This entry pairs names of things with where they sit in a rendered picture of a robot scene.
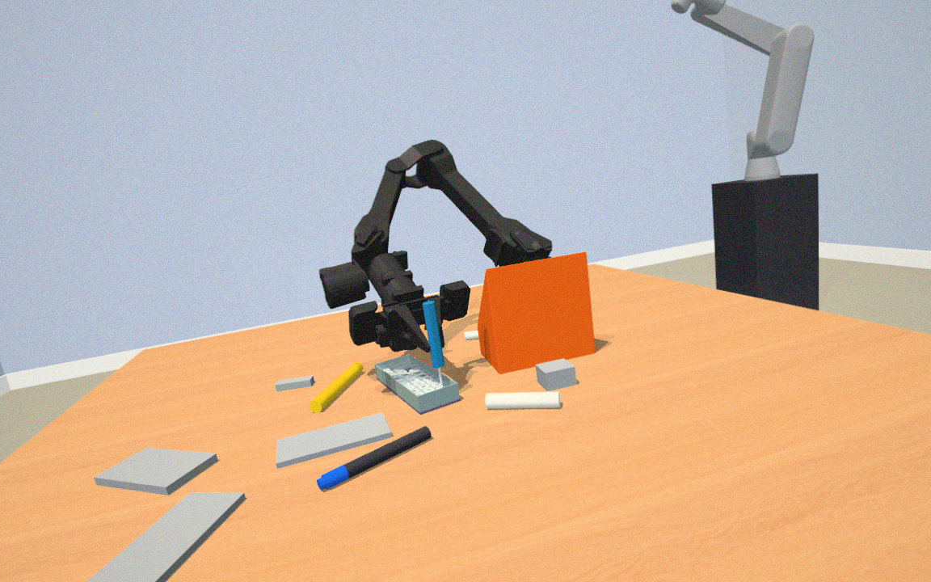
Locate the white keyboard with letter keys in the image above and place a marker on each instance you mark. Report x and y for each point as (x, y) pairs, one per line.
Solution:
(417, 384)

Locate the blue stylus with grey tip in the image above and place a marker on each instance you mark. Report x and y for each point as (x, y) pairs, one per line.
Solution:
(433, 332)

